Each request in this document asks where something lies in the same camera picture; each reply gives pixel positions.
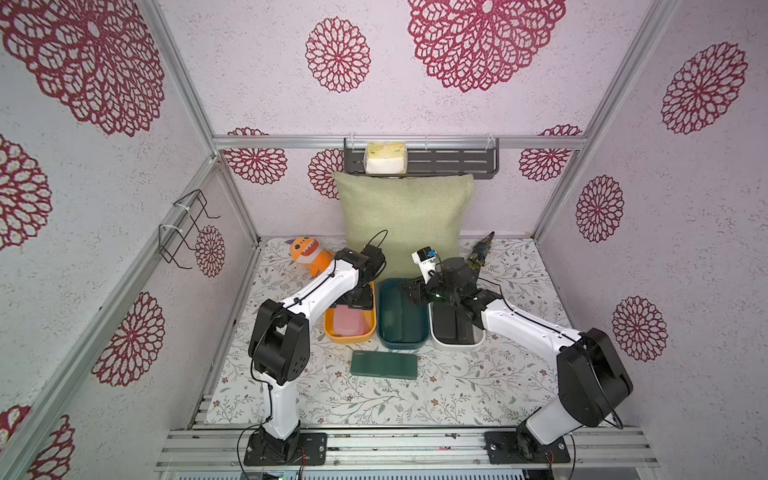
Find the pink pencil case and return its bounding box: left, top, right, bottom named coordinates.
left=332, top=305, right=373, bottom=337

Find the black pencil case front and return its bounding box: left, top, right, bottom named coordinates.
left=431, top=302, right=476, bottom=346

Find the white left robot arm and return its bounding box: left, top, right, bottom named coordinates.
left=248, top=260, right=379, bottom=441

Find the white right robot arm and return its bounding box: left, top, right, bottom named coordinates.
left=405, top=249, right=633, bottom=452

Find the yellow storage box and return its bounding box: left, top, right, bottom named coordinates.
left=323, top=283, right=377, bottom=344

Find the teal storage box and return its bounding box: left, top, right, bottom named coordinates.
left=376, top=278, right=430, bottom=350

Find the white storage box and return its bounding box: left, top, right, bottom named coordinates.
left=429, top=302, right=486, bottom=351

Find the dark green pencil case front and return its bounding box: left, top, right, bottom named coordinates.
left=350, top=351, right=418, bottom=380

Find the orange shark plush toy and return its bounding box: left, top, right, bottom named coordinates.
left=289, top=236, right=333, bottom=277

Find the green pillow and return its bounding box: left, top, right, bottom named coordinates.
left=332, top=172, right=474, bottom=281

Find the floral table mat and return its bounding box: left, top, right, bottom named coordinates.
left=196, top=237, right=557, bottom=428

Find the tissue pack on shelf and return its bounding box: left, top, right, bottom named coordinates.
left=364, top=142, right=408, bottom=176

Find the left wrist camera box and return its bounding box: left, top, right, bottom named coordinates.
left=334, top=244, right=386, bottom=286

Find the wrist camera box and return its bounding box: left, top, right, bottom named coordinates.
left=412, top=246, right=439, bottom=284
left=334, top=244, right=386, bottom=286

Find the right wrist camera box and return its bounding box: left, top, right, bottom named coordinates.
left=412, top=246, right=439, bottom=284

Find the dark wall shelf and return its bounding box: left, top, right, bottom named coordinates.
left=379, top=137, right=499, bottom=180

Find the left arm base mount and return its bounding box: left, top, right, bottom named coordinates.
left=244, top=429, right=328, bottom=467

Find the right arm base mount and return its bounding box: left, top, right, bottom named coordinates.
left=483, top=429, right=572, bottom=466

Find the black wire wall rack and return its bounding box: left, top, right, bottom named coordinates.
left=157, top=188, right=220, bottom=270

